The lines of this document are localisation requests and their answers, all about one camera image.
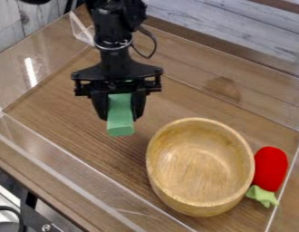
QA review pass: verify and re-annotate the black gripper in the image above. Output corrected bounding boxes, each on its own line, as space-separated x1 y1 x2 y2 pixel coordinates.
71 48 162 121

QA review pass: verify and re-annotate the green rectangular block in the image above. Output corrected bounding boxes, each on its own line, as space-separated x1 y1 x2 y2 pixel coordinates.
106 93 134 137

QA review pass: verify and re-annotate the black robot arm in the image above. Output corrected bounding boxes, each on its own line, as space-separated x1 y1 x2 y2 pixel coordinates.
71 0 162 121

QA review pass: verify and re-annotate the brown wooden bowl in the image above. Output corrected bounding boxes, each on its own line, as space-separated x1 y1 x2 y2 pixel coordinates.
146 118 254 217

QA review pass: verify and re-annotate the red plush strawberry toy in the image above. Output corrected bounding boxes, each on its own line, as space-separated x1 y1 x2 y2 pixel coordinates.
245 146 289 208

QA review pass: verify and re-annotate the black metal stand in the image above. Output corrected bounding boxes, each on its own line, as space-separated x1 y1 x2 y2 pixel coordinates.
19 190 62 232

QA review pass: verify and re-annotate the clear acrylic corner bracket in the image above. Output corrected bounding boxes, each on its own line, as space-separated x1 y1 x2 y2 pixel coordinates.
69 12 94 47

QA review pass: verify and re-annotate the black cable loop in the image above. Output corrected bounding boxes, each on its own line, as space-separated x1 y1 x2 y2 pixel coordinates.
0 205 34 232

